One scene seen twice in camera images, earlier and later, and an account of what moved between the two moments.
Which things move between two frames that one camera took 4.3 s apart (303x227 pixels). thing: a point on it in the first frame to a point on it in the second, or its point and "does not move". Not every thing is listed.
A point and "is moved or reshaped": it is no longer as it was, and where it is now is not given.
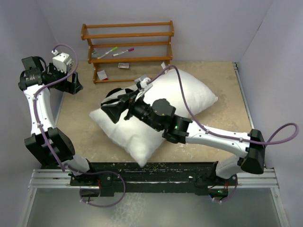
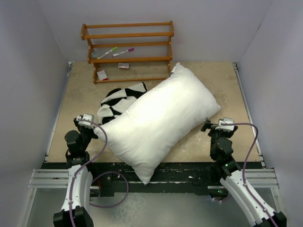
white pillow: (186, 96) is moved or reshaped
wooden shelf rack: (85, 36) does not move
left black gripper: (71, 87) to (94, 136)
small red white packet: (123, 65) does not move
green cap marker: (114, 48) does not move
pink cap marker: (130, 49) does not move
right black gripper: (114, 111) to (227, 135)
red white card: (102, 75) does not move
